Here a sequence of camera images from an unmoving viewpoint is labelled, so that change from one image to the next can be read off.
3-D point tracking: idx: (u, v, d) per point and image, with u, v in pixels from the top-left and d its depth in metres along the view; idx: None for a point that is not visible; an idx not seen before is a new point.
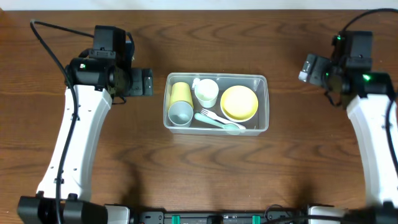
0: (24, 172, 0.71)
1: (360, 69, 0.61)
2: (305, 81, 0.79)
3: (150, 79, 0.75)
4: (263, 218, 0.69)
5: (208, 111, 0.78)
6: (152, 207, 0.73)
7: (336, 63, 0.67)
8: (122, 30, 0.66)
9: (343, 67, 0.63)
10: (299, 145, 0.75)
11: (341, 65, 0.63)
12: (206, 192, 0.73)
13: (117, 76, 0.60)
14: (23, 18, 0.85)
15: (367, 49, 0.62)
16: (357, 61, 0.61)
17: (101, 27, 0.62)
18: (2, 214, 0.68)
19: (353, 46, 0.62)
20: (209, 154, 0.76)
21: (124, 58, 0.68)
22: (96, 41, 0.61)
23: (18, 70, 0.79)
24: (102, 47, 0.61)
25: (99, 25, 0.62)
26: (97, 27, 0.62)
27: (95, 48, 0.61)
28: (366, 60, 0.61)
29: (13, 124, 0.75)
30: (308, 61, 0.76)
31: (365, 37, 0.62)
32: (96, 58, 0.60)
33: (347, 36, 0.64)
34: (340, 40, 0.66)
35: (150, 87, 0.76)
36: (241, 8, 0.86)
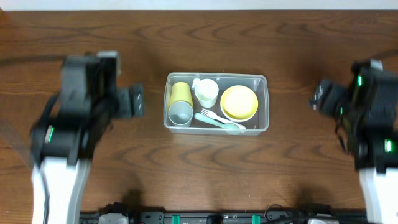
0: (22, 170, 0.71)
1: (381, 127, 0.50)
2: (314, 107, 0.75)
3: (139, 99, 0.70)
4: (263, 218, 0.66)
5: (208, 111, 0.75)
6: (151, 207, 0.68)
7: (347, 104, 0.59)
8: (96, 60, 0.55)
9: (362, 121, 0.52)
10: (301, 143, 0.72)
11: (359, 116, 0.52)
12: (207, 191, 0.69)
13: (91, 138, 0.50)
14: (28, 18, 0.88)
15: (392, 100, 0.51)
16: (379, 116, 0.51)
17: (68, 64, 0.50)
18: (2, 213, 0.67)
19: (377, 95, 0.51)
20: (210, 154, 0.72)
21: (109, 87, 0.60)
22: (63, 84, 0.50)
23: (23, 70, 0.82)
24: (72, 93, 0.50)
25: (69, 58, 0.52)
26: (64, 63, 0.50)
27: (65, 91, 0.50)
28: (385, 116, 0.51)
29: (13, 121, 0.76)
30: (320, 86, 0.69)
31: (396, 82, 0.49)
32: (69, 112, 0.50)
33: (370, 80, 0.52)
34: (361, 83, 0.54)
35: (140, 108, 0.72)
36: (241, 9, 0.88)
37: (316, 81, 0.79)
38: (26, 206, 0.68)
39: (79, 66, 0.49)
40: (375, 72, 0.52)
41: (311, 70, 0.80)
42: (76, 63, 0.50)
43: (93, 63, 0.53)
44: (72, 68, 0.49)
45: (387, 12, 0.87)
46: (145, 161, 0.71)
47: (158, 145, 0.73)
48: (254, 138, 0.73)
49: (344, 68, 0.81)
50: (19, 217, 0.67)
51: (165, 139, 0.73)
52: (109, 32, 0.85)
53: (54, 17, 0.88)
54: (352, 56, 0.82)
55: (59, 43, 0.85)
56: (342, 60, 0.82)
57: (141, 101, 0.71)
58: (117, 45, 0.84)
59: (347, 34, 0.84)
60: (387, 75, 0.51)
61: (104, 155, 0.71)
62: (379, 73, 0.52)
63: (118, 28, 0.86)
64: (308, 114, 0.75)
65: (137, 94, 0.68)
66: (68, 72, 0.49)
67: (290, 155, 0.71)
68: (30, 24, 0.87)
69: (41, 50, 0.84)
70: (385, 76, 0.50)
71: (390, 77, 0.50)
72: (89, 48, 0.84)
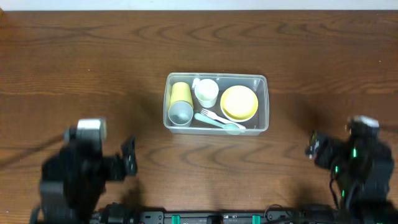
0: (22, 170, 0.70)
1: (370, 202, 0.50)
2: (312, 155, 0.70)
3: (130, 159, 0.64)
4: (263, 218, 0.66)
5: (208, 111, 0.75)
6: (150, 207, 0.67)
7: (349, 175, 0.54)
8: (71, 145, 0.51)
9: (356, 194, 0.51)
10: (301, 143, 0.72)
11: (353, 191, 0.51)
12: (207, 191, 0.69)
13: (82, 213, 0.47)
14: (28, 19, 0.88)
15: (382, 179, 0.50)
16: (372, 193, 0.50)
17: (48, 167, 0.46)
18: (2, 213, 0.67)
19: (370, 176, 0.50)
20: (210, 153, 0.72)
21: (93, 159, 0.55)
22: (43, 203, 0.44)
23: (23, 70, 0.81)
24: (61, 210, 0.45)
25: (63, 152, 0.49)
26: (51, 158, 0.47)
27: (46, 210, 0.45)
28: (380, 193, 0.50)
29: (13, 122, 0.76)
30: (317, 140, 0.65)
31: (385, 167, 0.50)
32: None
33: (365, 156, 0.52)
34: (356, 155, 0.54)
35: (132, 167, 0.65)
36: (240, 10, 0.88)
37: (316, 81, 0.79)
38: (25, 206, 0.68)
39: (56, 185, 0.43)
40: (367, 151, 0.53)
41: (310, 70, 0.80)
42: (58, 170, 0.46)
43: (74, 176, 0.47)
44: (48, 183, 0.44)
45: (386, 12, 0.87)
46: (145, 161, 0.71)
47: (158, 145, 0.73)
48: (254, 138, 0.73)
49: (344, 68, 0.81)
50: (19, 218, 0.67)
51: (165, 139, 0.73)
52: (109, 32, 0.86)
53: (54, 17, 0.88)
54: (352, 56, 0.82)
55: (59, 43, 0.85)
56: (341, 60, 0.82)
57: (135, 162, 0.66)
58: (117, 46, 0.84)
59: (346, 35, 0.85)
60: (381, 158, 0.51)
61: None
62: (371, 154, 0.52)
63: (118, 29, 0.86)
64: (308, 114, 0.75)
65: (115, 171, 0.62)
66: (58, 168, 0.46)
67: (290, 155, 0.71)
68: (31, 24, 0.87)
69: (41, 51, 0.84)
70: (380, 158, 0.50)
71: (383, 157, 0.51)
72: (88, 48, 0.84)
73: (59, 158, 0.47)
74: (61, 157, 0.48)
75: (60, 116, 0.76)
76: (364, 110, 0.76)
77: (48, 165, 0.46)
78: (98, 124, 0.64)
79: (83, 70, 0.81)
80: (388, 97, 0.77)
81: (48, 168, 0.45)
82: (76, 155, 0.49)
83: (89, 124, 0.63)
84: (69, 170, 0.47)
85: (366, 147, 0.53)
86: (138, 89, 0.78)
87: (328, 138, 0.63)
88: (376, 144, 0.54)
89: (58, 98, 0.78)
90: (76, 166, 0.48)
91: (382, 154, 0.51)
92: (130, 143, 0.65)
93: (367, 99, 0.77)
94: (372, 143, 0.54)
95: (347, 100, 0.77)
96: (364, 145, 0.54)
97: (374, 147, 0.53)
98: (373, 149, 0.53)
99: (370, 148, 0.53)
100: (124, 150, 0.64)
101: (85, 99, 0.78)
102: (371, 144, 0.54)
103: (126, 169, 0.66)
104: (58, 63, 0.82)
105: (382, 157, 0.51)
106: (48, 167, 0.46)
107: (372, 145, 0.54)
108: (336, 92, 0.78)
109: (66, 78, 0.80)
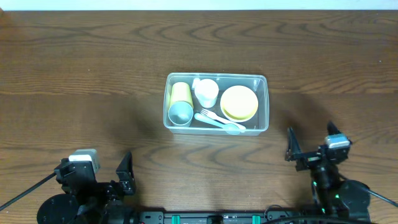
0: (22, 170, 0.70)
1: None
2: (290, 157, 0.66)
3: (127, 182, 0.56)
4: (263, 218, 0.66)
5: (208, 111, 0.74)
6: (150, 207, 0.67)
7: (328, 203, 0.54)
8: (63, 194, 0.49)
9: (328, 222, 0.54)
10: (301, 143, 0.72)
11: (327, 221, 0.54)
12: (207, 191, 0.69)
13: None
14: (28, 18, 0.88)
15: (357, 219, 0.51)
16: None
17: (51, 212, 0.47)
18: (3, 214, 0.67)
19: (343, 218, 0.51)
20: (210, 154, 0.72)
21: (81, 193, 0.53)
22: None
23: (23, 70, 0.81)
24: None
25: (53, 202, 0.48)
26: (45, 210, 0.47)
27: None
28: None
29: (13, 122, 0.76)
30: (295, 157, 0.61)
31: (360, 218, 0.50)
32: None
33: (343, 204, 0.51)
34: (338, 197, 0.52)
35: (129, 188, 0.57)
36: (240, 10, 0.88)
37: (316, 81, 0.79)
38: (26, 206, 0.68)
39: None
40: (349, 201, 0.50)
41: (311, 70, 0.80)
42: (55, 220, 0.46)
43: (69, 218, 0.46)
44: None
45: (386, 12, 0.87)
46: (145, 162, 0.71)
47: (158, 145, 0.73)
48: (254, 138, 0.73)
49: (344, 67, 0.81)
50: (19, 218, 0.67)
51: (165, 139, 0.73)
52: (108, 32, 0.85)
53: (54, 17, 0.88)
54: (352, 56, 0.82)
55: (59, 43, 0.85)
56: (341, 60, 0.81)
57: (132, 183, 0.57)
58: (117, 46, 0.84)
59: (346, 34, 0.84)
60: (358, 210, 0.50)
61: (104, 156, 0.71)
62: (350, 205, 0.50)
63: (118, 29, 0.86)
64: (308, 114, 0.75)
65: (114, 194, 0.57)
66: (55, 218, 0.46)
67: None
68: (30, 24, 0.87)
69: (40, 51, 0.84)
70: (356, 212, 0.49)
71: (361, 208, 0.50)
72: (88, 48, 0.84)
73: (54, 203, 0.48)
74: (56, 200, 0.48)
75: (60, 116, 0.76)
76: (364, 110, 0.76)
77: (45, 216, 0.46)
78: (90, 158, 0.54)
79: (82, 70, 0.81)
80: (388, 97, 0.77)
81: (45, 219, 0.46)
82: (71, 200, 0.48)
83: (79, 158, 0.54)
84: (66, 217, 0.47)
85: (349, 195, 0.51)
86: (138, 89, 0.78)
87: (305, 157, 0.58)
88: (359, 190, 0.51)
89: (58, 98, 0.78)
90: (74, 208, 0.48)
91: (360, 205, 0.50)
92: (124, 162, 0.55)
93: (367, 99, 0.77)
94: (356, 189, 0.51)
95: (347, 100, 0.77)
96: (346, 191, 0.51)
97: (355, 196, 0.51)
98: (355, 197, 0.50)
99: (351, 196, 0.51)
100: (120, 175, 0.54)
101: (84, 99, 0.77)
102: (354, 189, 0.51)
103: (124, 189, 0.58)
104: (58, 64, 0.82)
105: (361, 209, 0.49)
106: (45, 218, 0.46)
107: (354, 192, 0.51)
108: (336, 92, 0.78)
109: (66, 78, 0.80)
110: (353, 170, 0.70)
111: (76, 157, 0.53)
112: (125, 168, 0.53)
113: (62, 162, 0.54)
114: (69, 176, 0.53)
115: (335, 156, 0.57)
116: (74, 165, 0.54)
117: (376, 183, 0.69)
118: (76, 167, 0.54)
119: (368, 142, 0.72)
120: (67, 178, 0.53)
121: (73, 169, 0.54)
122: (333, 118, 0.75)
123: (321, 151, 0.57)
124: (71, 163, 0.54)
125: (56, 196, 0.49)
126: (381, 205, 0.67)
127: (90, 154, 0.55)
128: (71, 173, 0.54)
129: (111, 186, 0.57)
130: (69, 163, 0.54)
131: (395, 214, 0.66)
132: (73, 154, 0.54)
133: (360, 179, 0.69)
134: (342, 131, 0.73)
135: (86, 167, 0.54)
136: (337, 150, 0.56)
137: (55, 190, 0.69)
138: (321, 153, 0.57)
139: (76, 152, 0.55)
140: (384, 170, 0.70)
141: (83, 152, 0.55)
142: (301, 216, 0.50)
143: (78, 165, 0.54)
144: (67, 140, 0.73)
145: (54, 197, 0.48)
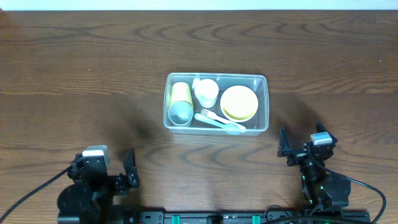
0: (23, 170, 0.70)
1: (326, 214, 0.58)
2: (278, 157, 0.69)
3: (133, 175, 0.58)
4: (263, 218, 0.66)
5: (208, 111, 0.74)
6: (151, 207, 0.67)
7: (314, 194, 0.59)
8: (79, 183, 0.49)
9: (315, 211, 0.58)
10: (301, 143, 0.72)
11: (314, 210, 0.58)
12: (207, 191, 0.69)
13: None
14: (28, 18, 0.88)
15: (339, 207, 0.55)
16: (326, 213, 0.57)
17: (69, 199, 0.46)
18: (2, 214, 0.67)
19: (328, 206, 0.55)
20: (210, 154, 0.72)
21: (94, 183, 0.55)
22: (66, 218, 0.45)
23: (23, 71, 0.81)
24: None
25: (71, 190, 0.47)
26: (63, 196, 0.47)
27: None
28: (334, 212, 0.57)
29: (13, 122, 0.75)
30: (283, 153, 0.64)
31: (341, 206, 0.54)
32: None
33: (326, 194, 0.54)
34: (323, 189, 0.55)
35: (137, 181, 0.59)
36: (240, 10, 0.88)
37: (316, 81, 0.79)
38: (26, 207, 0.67)
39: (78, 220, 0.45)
40: (331, 191, 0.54)
41: (311, 70, 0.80)
42: (73, 206, 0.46)
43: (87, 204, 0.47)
44: (71, 221, 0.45)
45: (386, 12, 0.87)
46: (145, 161, 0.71)
47: (158, 145, 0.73)
48: (254, 138, 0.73)
49: (344, 67, 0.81)
50: (19, 218, 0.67)
51: (165, 139, 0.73)
52: (108, 32, 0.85)
53: (54, 17, 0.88)
54: (352, 56, 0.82)
55: (59, 43, 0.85)
56: (342, 60, 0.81)
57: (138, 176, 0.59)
58: (117, 46, 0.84)
59: (347, 34, 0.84)
60: (339, 200, 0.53)
61: None
62: (333, 195, 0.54)
63: (118, 29, 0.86)
64: (308, 114, 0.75)
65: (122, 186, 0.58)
66: (74, 205, 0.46)
67: None
68: (30, 24, 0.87)
69: (41, 51, 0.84)
70: (338, 201, 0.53)
71: (342, 197, 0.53)
72: (88, 48, 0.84)
73: (71, 191, 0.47)
74: (73, 188, 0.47)
75: (60, 116, 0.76)
76: (364, 110, 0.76)
77: (64, 203, 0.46)
78: (101, 152, 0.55)
79: (82, 70, 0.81)
80: (388, 96, 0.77)
81: (64, 206, 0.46)
82: (85, 188, 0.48)
83: (92, 154, 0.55)
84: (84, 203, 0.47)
85: (332, 186, 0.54)
86: (138, 89, 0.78)
87: (293, 153, 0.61)
88: (341, 181, 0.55)
89: (58, 98, 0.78)
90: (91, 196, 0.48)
91: (342, 193, 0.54)
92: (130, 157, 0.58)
93: (367, 99, 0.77)
94: (338, 180, 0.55)
95: (347, 100, 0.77)
96: (329, 183, 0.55)
97: (337, 188, 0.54)
98: (337, 188, 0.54)
99: (334, 186, 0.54)
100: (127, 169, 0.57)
101: (84, 99, 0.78)
102: (337, 180, 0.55)
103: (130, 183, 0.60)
104: (58, 63, 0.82)
105: (341, 198, 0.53)
106: (64, 205, 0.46)
107: (336, 184, 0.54)
108: (336, 92, 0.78)
109: (66, 78, 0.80)
110: (353, 170, 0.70)
111: (89, 152, 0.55)
112: (132, 163, 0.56)
113: (76, 157, 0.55)
114: (82, 169, 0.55)
115: (319, 152, 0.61)
116: (87, 158, 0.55)
117: (376, 183, 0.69)
118: (90, 161, 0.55)
119: (368, 142, 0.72)
120: (81, 172, 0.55)
121: (87, 163, 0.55)
122: (333, 118, 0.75)
123: (307, 147, 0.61)
124: (84, 158, 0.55)
125: (71, 185, 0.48)
126: (381, 205, 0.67)
127: (102, 148, 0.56)
128: (85, 167, 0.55)
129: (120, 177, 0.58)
130: (84, 158, 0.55)
131: (395, 214, 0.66)
132: (87, 149, 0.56)
133: (359, 179, 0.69)
134: (342, 130, 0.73)
135: (99, 160, 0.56)
136: (321, 147, 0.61)
137: (55, 190, 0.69)
138: (308, 149, 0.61)
139: (89, 147, 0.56)
140: (384, 170, 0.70)
141: (95, 146, 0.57)
142: (301, 216, 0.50)
143: (91, 160, 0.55)
144: (67, 140, 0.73)
145: (70, 186, 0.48)
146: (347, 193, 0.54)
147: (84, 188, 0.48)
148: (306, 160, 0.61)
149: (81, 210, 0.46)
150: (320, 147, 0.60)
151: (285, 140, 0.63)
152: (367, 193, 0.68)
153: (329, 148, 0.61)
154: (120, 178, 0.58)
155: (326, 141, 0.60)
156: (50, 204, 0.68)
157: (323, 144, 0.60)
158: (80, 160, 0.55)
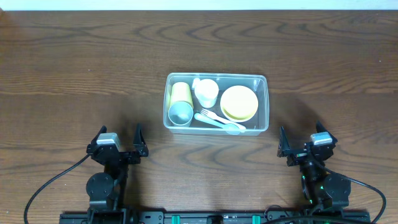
0: (23, 170, 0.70)
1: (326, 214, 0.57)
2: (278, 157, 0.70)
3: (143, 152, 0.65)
4: (263, 218, 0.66)
5: (208, 111, 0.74)
6: (151, 207, 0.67)
7: (315, 195, 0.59)
8: (102, 173, 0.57)
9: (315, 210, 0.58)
10: (301, 143, 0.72)
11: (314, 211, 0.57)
12: (207, 191, 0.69)
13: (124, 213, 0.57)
14: (27, 18, 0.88)
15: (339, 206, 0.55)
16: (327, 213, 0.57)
17: (94, 186, 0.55)
18: (2, 214, 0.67)
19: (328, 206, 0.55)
20: (210, 153, 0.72)
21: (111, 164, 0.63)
22: (96, 201, 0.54)
23: (23, 70, 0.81)
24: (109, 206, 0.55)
25: (96, 179, 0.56)
26: (91, 185, 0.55)
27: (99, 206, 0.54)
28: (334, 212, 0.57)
29: (13, 122, 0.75)
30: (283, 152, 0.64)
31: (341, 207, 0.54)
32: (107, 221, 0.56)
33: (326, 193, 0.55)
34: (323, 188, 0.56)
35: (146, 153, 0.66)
36: (240, 10, 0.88)
37: (316, 81, 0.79)
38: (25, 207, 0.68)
39: (104, 203, 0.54)
40: (331, 191, 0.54)
41: (311, 70, 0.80)
42: (99, 193, 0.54)
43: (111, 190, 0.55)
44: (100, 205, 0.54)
45: (386, 12, 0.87)
46: (145, 161, 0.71)
47: (158, 144, 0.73)
48: (254, 138, 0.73)
49: (344, 67, 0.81)
50: (19, 217, 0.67)
51: (165, 139, 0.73)
52: (109, 32, 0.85)
53: (54, 17, 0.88)
54: (352, 56, 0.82)
55: (59, 43, 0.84)
56: (342, 60, 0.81)
57: (146, 148, 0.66)
58: (117, 46, 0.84)
59: (347, 35, 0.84)
60: (339, 200, 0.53)
61: None
62: (333, 195, 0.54)
63: (118, 29, 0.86)
64: (308, 114, 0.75)
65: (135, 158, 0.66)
66: (99, 191, 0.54)
67: None
68: (30, 24, 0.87)
69: (40, 51, 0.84)
70: (337, 201, 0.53)
71: (342, 197, 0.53)
72: (88, 48, 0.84)
73: (96, 180, 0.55)
74: (97, 178, 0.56)
75: (60, 116, 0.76)
76: (364, 110, 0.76)
77: (92, 191, 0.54)
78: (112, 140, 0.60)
79: (82, 70, 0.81)
80: (387, 96, 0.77)
81: (92, 193, 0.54)
82: (107, 177, 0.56)
83: (105, 142, 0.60)
84: (108, 190, 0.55)
85: (332, 186, 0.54)
86: (138, 89, 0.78)
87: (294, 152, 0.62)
88: (341, 181, 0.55)
89: (57, 98, 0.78)
90: (112, 183, 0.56)
91: (342, 194, 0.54)
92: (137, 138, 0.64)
93: (366, 99, 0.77)
94: (339, 180, 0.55)
95: (347, 100, 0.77)
96: (329, 183, 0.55)
97: (337, 187, 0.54)
98: (337, 188, 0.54)
99: (334, 186, 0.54)
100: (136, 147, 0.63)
101: (84, 99, 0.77)
102: (337, 181, 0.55)
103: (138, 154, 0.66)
104: (58, 63, 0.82)
105: (341, 198, 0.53)
106: (92, 192, 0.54)
107: (336, 183, 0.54)
108: (337, 92, 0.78)
109: (66, 78, 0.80)
110: (352, 170, 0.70)
111: (102, 140, 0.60)
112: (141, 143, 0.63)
113: (91, 144, 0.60)
114: (100, 157, 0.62)
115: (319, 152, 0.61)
116: (102, 146, 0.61)
117: (375, 183, 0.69)
118: (104, 148, 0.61)
119: (367, 142, 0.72)
120: (99, 158, 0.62)
121: (101, 150, 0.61)
122: (333, 118, 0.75)
123: (308, 147, 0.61)
124: (99, 144, 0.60)
125: (96, 175, 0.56)
126: (380, 205, 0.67)
127: (113, 136, 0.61)
128: (101, 153, 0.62)
129: (129, 154, 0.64)
130: (98, 145, 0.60)
131: (394, 214, 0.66)
132: (100, 137, 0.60)
133: (359, 178, 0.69)
134: (342, 130, 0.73)
135: (111, 147, 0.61)
136: (321, 147, 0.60)
137: (55, 190, 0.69)
138: (308, 149, 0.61)
139: (102, 134, 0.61)
140: (384, 170, 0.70)
141: (107, 133, 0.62)
142: (301, 216, 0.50)
143: (104, 146, 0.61)
144: (66, 140, 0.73)
145: (94, 176, 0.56)
146: (348, 192, 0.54)
147: (106, 178, 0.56)
148: (306, 161, 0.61)
149: (106, 195, 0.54)
150: (320, 146, 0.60)
151: (285, 140, 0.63)
152: (367, 192, 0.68)
153: (329, 148, 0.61)
154: (130, 156, 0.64)
155: (326, 141, 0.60)
156: (50, 204, 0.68)
157: (323, 144, 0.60)
158: (95, 147, 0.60)
